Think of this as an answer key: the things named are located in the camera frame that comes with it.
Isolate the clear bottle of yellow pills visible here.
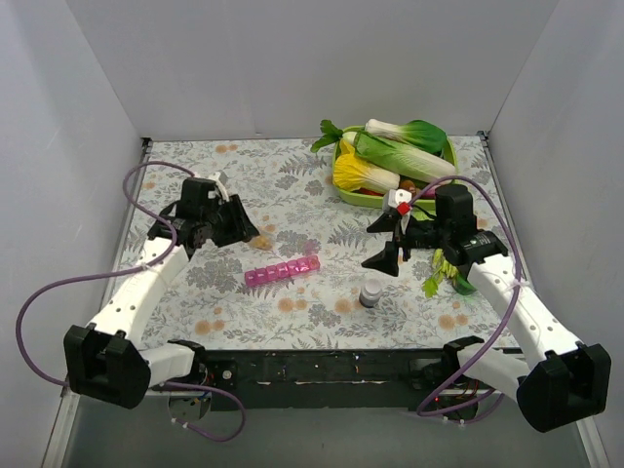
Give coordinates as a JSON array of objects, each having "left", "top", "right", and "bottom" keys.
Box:
[{"left": 249, "top": 233, "right": 274, "bottom": 251}]

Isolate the pink weekly pill organizer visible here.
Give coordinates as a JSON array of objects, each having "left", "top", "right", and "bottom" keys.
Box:
[{"left": 244, "top": 254, "right": 321, "bottom": 288}]

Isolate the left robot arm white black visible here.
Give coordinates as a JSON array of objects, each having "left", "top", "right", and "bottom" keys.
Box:
[{"left": 63, "top": 172, "right": 259, "bottom": 409}]

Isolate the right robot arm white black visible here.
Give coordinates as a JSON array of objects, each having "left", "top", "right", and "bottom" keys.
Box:
[{"left": 362, "top": 177, "right": 611, "bottom": 433}]

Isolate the green plastic tray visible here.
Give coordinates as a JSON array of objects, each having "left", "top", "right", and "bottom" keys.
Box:
[{"left": 332, "top": 125, "right": 457, "bottom": 208}]

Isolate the celery stalk toy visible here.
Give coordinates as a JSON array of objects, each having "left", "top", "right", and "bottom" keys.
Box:
[{"left": 422, "top": 249, "right": 459, "bottom": 298}]

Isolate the white bottle blue label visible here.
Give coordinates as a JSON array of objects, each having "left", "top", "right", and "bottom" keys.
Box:
[{"left": 359, "top": 279, "right": 382, "bottom": 308}]

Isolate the brown mushroom toy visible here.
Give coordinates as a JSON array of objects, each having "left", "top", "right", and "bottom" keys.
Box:
[{"left": 399, "top": 179, "right": 419, "bottom": 194}]

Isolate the purple onion toy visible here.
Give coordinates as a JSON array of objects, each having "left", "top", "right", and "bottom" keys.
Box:
[{"left": 420, "top": 187, "right": 436, "bottom": 200}]

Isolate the yellow napa cabbage toy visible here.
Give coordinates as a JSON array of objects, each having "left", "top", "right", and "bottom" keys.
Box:
[{"left": 332, "top": 154, "right": 400, "bottom": 194}]

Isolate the green napa cabbage toy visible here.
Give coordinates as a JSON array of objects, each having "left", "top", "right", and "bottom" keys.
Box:
[{"left": 352, "top": 131, "right": 456, "bottom": 182}]

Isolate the green glass bottle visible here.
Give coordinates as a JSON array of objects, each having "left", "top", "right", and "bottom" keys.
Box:
[{"left": 452, "top": 270, "right": 477, "bottom": 295}]

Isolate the floral table mat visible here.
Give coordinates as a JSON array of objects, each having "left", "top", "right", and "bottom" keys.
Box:
[{"left": 120, "top": 139, "right": 499, "bottom": 350}]

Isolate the bok choy toy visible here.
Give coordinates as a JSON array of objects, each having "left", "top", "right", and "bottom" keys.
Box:
[{"left": 365, "top": 119, "right": 448, "bottom": 154}]

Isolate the leafy green herb toy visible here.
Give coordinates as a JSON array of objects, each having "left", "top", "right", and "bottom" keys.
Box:
[{"left": 310, "top": 119, "right": 343, "bottom": 153}]

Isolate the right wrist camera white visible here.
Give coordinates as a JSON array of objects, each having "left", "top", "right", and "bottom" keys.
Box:
[{"left": 382, "top": 189, "right": 412, "bottom": 215}]

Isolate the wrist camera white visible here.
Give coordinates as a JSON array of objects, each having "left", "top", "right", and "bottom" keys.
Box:
[
  {"left": 208, "top": 171, "right": 230, "bottom": 202},
  {"left": 382, "top": 189, "right": 412, "bottom": 215}
]

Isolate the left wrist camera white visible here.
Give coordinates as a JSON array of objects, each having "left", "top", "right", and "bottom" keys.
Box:
[{"left": 208, "top": 171, "right": 230, "bottom": 202}]

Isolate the black front table rail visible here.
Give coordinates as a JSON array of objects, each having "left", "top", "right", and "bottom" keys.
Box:
[{"left": 199, "top": 348, "right": 450, "bottom": 410}]

